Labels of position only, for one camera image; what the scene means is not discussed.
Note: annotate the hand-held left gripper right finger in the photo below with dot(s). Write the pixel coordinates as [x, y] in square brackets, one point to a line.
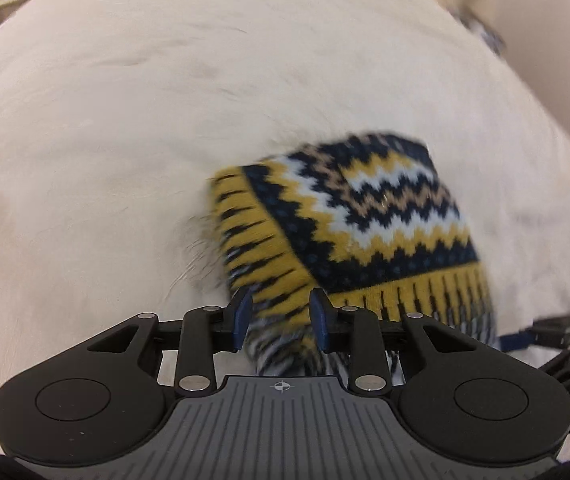
[320, 325]

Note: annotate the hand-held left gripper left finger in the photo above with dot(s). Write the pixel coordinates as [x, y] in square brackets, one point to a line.
[240, 322]

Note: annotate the zigzag patterned knit sweater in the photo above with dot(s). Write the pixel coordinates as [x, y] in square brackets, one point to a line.
[365, 220]

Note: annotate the white bed cover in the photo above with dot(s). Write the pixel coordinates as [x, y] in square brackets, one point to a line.
[115, 160]

